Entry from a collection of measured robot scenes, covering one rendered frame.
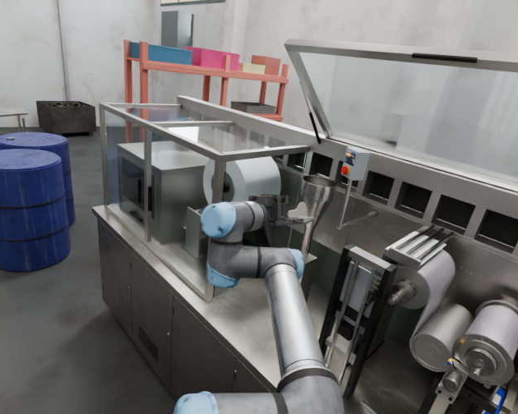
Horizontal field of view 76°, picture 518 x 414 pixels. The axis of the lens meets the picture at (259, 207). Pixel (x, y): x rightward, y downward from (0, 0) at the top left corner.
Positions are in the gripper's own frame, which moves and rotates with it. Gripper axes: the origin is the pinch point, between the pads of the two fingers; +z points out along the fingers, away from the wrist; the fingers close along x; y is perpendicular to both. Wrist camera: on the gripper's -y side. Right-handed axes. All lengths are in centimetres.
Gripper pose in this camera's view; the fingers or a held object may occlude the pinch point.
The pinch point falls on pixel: (291, 218)
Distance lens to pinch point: 101.0
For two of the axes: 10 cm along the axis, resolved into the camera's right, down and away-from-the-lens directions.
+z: 5.7, -0.5, 8.2
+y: 0.4, -10.0, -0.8
